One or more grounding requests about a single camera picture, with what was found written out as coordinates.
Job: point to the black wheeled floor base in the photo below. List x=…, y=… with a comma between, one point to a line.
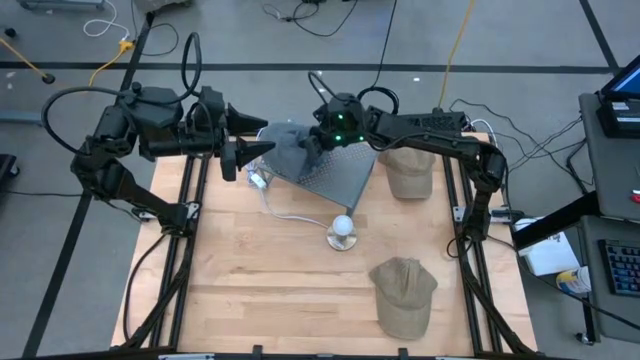
x=7, y=167

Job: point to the black cart crossbar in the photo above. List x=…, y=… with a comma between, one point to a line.
x=550, y=222

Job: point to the tan baseball cap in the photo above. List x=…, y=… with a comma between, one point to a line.
x=402, y=295
x=407, y=170

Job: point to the black keyboard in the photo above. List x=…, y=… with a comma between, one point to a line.
x=622, y=267

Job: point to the grey perforated metal rack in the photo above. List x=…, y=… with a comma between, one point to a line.
x=342, y=172

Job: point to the black device with labels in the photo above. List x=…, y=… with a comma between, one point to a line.
x=620, y=117

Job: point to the black aluminium table frame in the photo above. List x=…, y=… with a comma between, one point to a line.
x=180, y=280

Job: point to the white paper box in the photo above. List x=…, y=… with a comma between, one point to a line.
x=550, y=255

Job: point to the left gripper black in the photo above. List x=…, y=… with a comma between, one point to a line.
x=212, y=120

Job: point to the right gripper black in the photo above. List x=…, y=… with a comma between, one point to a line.
x=342, y=122

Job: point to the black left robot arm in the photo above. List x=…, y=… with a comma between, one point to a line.
x=125, y=190

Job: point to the grey equipment cart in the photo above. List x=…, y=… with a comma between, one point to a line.
x=610, y=170

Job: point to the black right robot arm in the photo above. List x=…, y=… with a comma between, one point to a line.
x=435, y=140

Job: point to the white labelled can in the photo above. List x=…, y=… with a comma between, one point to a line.
x=572, y=281

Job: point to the grey floor bar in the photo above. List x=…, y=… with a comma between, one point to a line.
x=22, y=118

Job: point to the open laptop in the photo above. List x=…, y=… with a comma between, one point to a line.
x=625, y=80

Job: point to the black perforated control box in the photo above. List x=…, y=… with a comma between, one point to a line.
x=435, y=121

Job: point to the white light bulb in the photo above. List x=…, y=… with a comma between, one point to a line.
x=343, y=225

